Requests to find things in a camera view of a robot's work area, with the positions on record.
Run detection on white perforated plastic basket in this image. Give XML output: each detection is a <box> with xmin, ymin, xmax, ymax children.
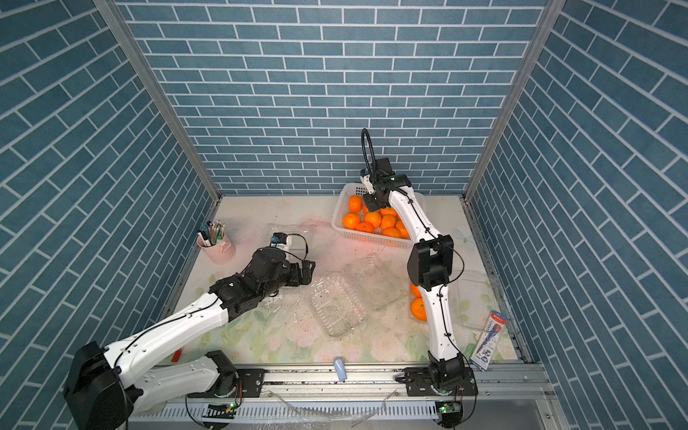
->
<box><xmin>331</xmin><ymin>183</ymin><xmax>414</xmax><ymax>248</ymax></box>

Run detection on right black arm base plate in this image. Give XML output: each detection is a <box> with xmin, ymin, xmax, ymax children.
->
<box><xmin>394</xmin><ymin>367</ymin><xmax>478</xmax><ymax>398</ymax></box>

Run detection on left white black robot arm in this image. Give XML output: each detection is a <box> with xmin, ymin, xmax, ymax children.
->
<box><xmin>64</xmin><ymin>247</ymin><xmax>315</xmax><ymax>429</ymax></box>

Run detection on blue white packaged item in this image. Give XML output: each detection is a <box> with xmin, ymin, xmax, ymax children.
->
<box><xmin>470</xmin><ymin>311</ymin><xmax>507</xmax><ymax>371</ymax></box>

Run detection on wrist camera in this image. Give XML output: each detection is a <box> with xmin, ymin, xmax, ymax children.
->
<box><xmin>270</xmin><ymin>232</ymin><xmax>292</xmax><ymax>251</ymax></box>
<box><xmin>360</xmin><ymin>158</ymin><xmax>395</xmax><ymax>186</ymax></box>

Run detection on clear plastic clamshell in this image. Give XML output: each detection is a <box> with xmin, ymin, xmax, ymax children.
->
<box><xmin>307</xmin><ymin>254</ymin><xmax>404</xmax><ymax>339</ymax></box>
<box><xmin>267</xmin><ymin>223</ymin><xmax>315</xmax><ymax>256</ymax></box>
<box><xmin>448</xmin><ymin>268</ymin><xmax>500</xmax><ymax>331</ymax></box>

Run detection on red white marker pen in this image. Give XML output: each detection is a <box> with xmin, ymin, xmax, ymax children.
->
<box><xmin>170</xmin><ymin>348</ymin><xmax>183</xmax><ymax>363</ymax></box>

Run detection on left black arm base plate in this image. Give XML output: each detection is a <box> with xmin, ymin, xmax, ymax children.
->
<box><xmin>213</xmin><ymin>368</ymin><xmax>266</xmax><ymax>401</ymax></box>

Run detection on orange box one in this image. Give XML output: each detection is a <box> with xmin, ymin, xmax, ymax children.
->
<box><xmin>395</xmin><ymin>220</ymin><xmax>410</xmax><ymax>239</ymax></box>
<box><xmin>348</xmin><ymin>195</ymin><xmax>364</xmax><ymax>213</ymax></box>
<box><xmin>410</xmin><ymin>283</ymin><xmax>421</xmax><ymax>298</ymax></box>

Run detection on small light blue cylinder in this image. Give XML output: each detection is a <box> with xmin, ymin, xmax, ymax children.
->
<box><xmin>333</xmin><ymin>358</ymin><xmax>348</xmax><ymax>383</ymax></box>

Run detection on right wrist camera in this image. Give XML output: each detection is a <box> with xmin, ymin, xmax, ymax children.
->
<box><xmin>360</xmin><ymin>158</ymin><xmax>395</xmax><ymax>186</ymax></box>

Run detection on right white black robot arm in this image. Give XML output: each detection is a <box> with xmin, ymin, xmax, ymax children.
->
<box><xmin>360</xmin><ymin>168</ymin><xmax>465</xmax><ymax>385</ymax></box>

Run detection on pink metal pen bucket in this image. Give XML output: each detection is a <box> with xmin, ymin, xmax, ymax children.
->
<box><xmin>196</xmin><ymin>220</ymin><xmax>236</xmax><ymax>264</ymax></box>

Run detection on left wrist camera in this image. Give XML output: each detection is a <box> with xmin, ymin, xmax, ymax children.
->
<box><xmin>270</xmin><ymin>232</ymin><xmax>292</xmax><ymax>251</ymax></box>

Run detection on orange box three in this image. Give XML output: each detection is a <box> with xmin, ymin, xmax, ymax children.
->
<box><xmin>410</xmin><ymin>297</ymin><xmax>427</xmax><ymax>322</ymax></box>
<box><xmin>364</xmin><ymin>211</ymin><xmax>383</xmax><ymax>229</ymax></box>
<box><xmin>355</xmin><ymin>221</ymin><xmax>376</xmax><ymax>233</ymax></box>

